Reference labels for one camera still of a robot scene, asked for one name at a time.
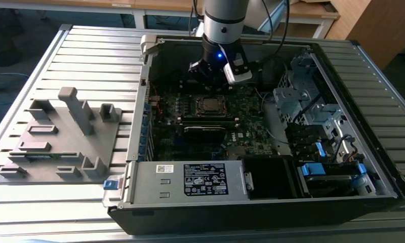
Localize metal socket cover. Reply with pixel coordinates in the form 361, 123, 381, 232
195, 95, 229, 116

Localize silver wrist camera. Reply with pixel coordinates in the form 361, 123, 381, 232
222, 58, 253, 85

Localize silver power supply unit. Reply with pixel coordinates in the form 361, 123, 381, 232
130, 159, 254, 205

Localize black power supply label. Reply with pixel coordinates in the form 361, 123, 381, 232
182, 163, 229, 196

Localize thin grey wire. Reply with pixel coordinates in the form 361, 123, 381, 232
258, 91, 274, 113
265, 124, 290, 146

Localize wooden cabinet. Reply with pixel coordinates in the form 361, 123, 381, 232
325, 0, 405, 70

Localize wooden desk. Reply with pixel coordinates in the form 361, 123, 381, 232
142, 0, 341, 39

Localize black disk drive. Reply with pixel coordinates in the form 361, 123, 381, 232
305, 174, 357, 198

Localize silver chipset heatsink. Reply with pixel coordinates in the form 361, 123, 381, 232
226, 144, 247, 159

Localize grey parts rack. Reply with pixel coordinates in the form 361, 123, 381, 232
0, 86, 123, 183

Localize black graphics card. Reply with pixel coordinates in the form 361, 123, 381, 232
182, 125, 227, 152

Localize silver CPU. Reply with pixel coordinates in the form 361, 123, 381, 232
201, 98, 222, 112

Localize green RAM stick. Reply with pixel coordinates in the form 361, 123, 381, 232
25, 151, 79, 160
179, 120, 239, 127

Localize grey case handle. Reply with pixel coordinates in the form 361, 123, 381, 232
139, 34, 158, 56

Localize green motherboard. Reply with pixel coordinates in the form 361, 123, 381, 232
142, 79, 293, 163

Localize blue floor cable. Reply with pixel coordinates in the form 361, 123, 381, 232
0, 72, 31, 106

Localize metal drive cage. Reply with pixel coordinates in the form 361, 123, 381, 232
271, 54, 350, 152

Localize black PC case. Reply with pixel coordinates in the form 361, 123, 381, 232
102, 34, 405, 236

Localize white barcode sticker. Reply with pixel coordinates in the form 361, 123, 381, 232
154, 164, 174, 174

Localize black drive cable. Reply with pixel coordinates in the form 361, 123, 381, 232
291, 92, 325, 127
329, 133, 355, 164

